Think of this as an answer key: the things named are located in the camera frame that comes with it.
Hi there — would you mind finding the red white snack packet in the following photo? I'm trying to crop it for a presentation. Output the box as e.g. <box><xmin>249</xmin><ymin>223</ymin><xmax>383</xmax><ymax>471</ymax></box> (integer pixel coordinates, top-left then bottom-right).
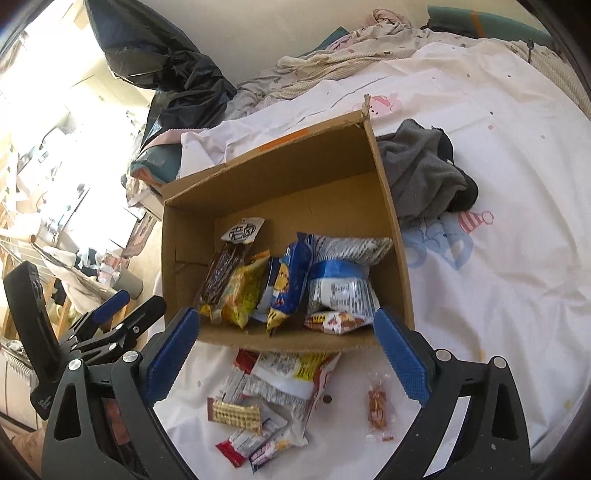
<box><xmin>216</xmin><ymin>431</ymin><xmax>259</xmax><ymax>468</ymax></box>

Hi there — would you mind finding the silver striped snack packet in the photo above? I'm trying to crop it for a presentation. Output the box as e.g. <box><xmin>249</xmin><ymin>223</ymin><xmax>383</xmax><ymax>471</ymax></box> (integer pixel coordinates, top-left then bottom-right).
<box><xmin>311</xmin><ymin>234</ymin><xmax>394</xmax><ymax>268</ymax></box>

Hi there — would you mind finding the cardboard box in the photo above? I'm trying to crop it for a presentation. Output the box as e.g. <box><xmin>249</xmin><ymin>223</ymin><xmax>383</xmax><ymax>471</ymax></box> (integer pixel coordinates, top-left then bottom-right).
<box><xmin>161</xmin><ymin>95</ymin><xmax>415</xmax><ymax>354</ymax></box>

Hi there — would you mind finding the small clear reddish snack packet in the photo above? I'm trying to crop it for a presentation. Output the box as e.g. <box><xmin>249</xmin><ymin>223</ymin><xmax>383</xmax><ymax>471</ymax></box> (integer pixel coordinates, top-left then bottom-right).
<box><xmin>365</xmin><ymin>378</ymin><xmax>397</xmax><ymax>441</ymax></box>

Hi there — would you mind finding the white printed bed sheet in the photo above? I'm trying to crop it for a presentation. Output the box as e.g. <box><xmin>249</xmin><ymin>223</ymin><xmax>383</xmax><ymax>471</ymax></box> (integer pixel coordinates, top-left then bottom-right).
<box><xmin>152</xmin><ymin>37</ymin><xmax>591</xmax><ymax>480</ymax></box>

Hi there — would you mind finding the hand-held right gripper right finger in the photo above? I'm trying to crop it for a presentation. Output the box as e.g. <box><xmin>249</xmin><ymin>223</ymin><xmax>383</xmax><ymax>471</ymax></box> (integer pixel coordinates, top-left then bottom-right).
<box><xmin>369</xmin><ymin>308</ymin><xmax>532</xmax><ymax>480</ymax></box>

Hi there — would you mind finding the white pink snack packet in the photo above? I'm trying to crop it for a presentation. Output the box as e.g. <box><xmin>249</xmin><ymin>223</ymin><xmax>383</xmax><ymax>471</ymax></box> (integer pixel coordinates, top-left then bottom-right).
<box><xmin>249</xmin><ymin>413</ymin><xmax>309</xmax><ymax>474</ymax></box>

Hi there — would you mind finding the white red-brown printed packet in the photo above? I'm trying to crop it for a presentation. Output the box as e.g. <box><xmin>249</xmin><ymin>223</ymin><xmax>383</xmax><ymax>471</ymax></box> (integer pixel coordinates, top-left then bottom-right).
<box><xmin>304</xmin><ymin>310</ymin><xmax>377</xmax><ymax>335</ymax></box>

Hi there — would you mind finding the grey trash bin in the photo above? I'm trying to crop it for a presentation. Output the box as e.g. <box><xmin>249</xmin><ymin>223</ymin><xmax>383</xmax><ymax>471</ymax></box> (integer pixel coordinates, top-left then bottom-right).
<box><xmin>113</xmin><ymin>268</ymin><xmax>144</xmax><ymax>301</ymax></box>

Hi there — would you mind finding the blue banded white packet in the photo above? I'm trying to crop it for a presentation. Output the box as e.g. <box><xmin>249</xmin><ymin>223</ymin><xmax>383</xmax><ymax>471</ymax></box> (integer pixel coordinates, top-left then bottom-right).
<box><xmin>305</xmin><ymin>261</ymin><xmax>382</xmax><ymax>321</ymax></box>

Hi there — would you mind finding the blue snack packet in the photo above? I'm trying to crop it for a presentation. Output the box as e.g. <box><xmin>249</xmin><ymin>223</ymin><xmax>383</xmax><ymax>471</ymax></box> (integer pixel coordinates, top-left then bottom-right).
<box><xmin>265</xmin><ymin>232</ymin><xmax>315</xmax><ymax>333</ymax></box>

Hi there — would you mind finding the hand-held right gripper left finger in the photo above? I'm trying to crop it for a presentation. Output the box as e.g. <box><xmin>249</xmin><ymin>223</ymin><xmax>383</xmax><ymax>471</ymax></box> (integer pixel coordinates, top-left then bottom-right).
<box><xmin>41</xmin><ymin>307</ymin><xmax>201</xmax><ymax>480</ymax></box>

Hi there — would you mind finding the crumpled floral blanket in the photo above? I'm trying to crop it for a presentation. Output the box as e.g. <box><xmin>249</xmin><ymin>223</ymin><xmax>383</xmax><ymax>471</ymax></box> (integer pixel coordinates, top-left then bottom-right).
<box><xmin>226</xmin><ymin>7</ymin><xmax>435</xmax><ymax>116</ymax></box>

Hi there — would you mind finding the yellow chip packet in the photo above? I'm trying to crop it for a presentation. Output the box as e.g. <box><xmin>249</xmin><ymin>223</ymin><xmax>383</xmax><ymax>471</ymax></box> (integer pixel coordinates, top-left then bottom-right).
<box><xmin>222</xmin><ymin>251</ymin><xmax>273</xmax><ymax>329</ymax></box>

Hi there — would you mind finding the black garbage bag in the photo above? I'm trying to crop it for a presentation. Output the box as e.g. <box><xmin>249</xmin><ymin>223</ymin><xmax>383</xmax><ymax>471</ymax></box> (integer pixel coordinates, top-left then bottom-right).
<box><xmin>83</xmin><ymin>0</ymin><xmax>238</xmax><ymax>153</ymax></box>

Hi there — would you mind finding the green pillow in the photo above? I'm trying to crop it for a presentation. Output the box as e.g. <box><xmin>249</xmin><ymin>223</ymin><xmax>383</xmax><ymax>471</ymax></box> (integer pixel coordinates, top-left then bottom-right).
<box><xmin>425</xmin><ymin>4</ymin><xmax>555</xmax><ymax>49</ymax></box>

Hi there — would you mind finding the brown meat stick packet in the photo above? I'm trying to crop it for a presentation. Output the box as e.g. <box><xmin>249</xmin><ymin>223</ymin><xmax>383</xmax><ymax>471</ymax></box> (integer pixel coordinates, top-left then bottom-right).
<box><xmin>194</xmin><ymin>216</ymin><xmax>266</xmax><ymax>319</ymax></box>

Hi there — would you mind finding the tan wafer snack packet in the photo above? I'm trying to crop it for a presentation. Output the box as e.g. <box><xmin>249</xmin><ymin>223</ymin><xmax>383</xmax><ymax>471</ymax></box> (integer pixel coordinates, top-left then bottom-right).
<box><xmin>207</xmin><ymin>398</ymin><xmax>264</xmax><ymax>437</ymax></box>

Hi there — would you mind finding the small white blue packet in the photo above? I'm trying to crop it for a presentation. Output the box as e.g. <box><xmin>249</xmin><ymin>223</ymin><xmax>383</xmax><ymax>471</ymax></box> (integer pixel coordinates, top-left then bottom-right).
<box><xmin>253</xmin><ymin>257</ymin><xmax>282</xmax><ymax>324</ymax></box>

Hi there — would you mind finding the teal orange folded quilt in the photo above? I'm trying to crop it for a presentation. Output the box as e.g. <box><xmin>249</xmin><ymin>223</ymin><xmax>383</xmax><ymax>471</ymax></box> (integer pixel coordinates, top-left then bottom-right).
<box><xmin>129</xmin><ymin>130</ymin><xmax>185</xmax><ymax>185</ymax></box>

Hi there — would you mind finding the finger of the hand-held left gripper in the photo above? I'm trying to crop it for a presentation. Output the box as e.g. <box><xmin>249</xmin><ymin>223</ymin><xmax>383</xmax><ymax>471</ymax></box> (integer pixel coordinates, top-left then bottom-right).
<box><xmin>69</xmin><ymin>290</ymin><xmax>131</xmax><ymax>342</ymax></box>
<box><xmin>74</xmin><ymin>295</ymin><xmax>167</xmax><ymax>365</ymax></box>

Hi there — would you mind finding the silver yellow-topped snack packet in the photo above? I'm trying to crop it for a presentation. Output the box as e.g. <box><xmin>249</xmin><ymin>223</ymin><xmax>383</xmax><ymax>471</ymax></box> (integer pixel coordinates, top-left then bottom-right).
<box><xmin>217</xmin><ymin>350</ymin><xmax>343</xmax><ymax>418</ymax></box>

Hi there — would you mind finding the grey cloth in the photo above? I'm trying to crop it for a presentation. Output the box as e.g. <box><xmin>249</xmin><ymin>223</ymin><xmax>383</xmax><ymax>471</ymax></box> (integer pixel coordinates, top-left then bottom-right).
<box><xmin>376</xmin><ymin>119</ymin><xmax>480</xmax><ymax>217</ymax></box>

